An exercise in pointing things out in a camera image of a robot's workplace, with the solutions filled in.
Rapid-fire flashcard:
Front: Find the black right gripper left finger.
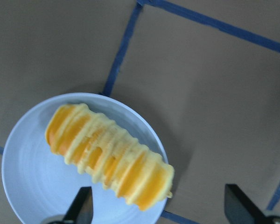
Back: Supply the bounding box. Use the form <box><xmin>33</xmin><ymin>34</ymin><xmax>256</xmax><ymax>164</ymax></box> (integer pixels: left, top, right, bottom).
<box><xmin>62</xmin><ymin>187</ymin><xmax>93</xmax><ymax>224</ymax></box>

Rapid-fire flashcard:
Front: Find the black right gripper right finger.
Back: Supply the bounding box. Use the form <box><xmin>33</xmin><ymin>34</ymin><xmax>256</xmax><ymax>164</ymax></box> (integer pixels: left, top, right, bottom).
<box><xmin>224</xmin><ymin>184</ymin><xmax>269</xmax><ymax>224</ymax></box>

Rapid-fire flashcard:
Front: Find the blue plate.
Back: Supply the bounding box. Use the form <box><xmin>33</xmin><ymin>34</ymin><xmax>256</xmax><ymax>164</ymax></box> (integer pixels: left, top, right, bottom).
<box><xmin>2</xmin><ymin>93</ymin><xmax>167</xmax><ymax>224</ymax></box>

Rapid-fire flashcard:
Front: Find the striped yellow bread roll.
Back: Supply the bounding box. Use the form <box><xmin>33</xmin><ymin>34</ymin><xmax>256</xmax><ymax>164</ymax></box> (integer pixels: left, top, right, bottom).
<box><xmin>45</xmin><ymin>103</ymin><xmax>175</xmax><ymax>211</ymax></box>

